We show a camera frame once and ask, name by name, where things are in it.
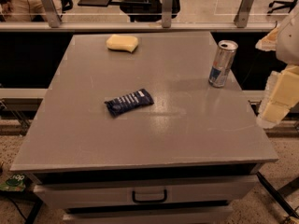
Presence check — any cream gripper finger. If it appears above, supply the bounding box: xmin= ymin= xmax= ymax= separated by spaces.
xmin=255 ymin=27 xmax=278 ymax=51
xmin=257 ymin=64 xmax=299 ymax=129

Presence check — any yellow sponge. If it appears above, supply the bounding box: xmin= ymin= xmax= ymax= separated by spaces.
xmin=106 ymin=35 xmax=138 ymax=52

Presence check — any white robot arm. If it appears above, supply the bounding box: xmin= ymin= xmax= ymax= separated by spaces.
xmin=255 ymin=6 xmax=299 ymax=129

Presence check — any silver blue redbull can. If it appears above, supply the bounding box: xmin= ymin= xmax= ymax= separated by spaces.
xmin=208 ymin=40 xmax=238 ymax=88

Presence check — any black office chair right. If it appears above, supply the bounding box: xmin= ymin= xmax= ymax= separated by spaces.
xmin=266 ymin=0 xmax=299 ymax=16

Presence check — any grey cabinet with drawers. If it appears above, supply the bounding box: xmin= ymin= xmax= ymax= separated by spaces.
xmin=11 ymin=32 xmax=278 ymax=224

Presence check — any dark blue snack packet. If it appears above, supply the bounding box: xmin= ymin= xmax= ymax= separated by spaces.
xmin=105 ymin=89 xmax=154 ymax=117

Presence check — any metal railing with posts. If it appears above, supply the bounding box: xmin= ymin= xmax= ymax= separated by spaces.
xmin=0 ymin=0 xmax=282 ymax=33

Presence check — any seated person in background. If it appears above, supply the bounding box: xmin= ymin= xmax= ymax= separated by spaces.
xmin=0 ymin=0 xmax=64 ymax=22

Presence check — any green chip bag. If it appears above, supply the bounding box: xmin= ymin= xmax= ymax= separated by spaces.
xmin=0 ymin=174 xmax=26 ymax=191

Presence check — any black drawer handle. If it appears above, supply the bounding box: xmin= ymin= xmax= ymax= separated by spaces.
xmin=131 ymin=189 xmax=168 ymax=204

